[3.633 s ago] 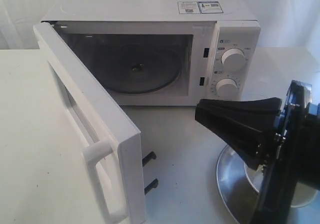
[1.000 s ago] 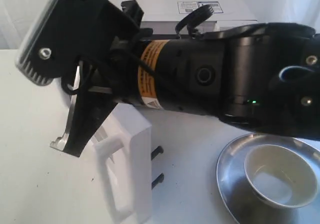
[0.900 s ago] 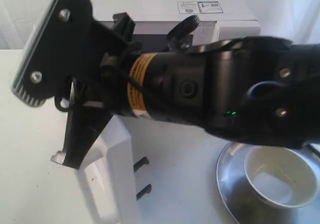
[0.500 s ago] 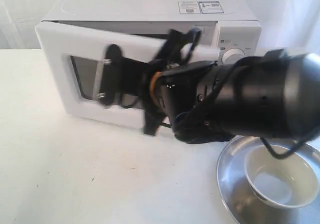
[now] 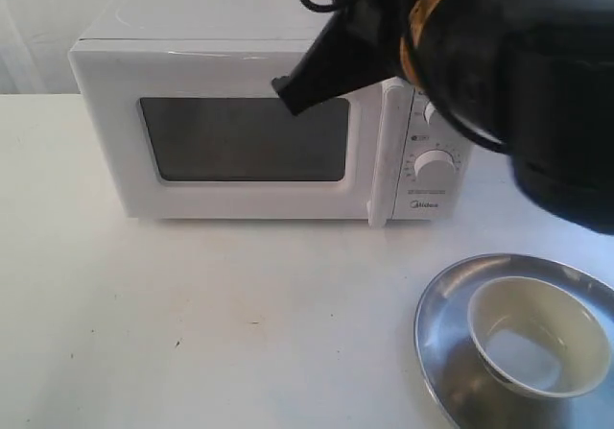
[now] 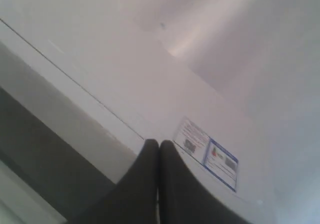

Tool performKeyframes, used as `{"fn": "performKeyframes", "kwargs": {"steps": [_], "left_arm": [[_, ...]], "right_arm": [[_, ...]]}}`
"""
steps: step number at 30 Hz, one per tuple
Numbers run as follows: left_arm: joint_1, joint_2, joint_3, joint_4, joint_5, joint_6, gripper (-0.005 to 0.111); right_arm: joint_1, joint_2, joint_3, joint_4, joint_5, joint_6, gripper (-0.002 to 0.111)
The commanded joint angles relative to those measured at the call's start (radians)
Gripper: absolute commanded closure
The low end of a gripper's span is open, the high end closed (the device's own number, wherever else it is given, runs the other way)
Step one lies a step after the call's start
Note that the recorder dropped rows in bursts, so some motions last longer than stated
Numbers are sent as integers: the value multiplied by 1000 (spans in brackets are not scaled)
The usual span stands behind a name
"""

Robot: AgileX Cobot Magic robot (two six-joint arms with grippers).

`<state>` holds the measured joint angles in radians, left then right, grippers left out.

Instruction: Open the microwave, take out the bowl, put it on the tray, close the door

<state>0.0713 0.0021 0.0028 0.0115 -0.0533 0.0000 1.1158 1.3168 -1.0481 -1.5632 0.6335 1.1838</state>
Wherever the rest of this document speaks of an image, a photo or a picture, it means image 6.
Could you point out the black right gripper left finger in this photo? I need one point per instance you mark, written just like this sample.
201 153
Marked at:
133 200

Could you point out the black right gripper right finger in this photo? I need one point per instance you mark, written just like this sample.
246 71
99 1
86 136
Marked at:
182 198

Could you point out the energy label sticker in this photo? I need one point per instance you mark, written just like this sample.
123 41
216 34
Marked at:
208 153

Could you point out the white microwave oven body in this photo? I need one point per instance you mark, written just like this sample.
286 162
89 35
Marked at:
108 74

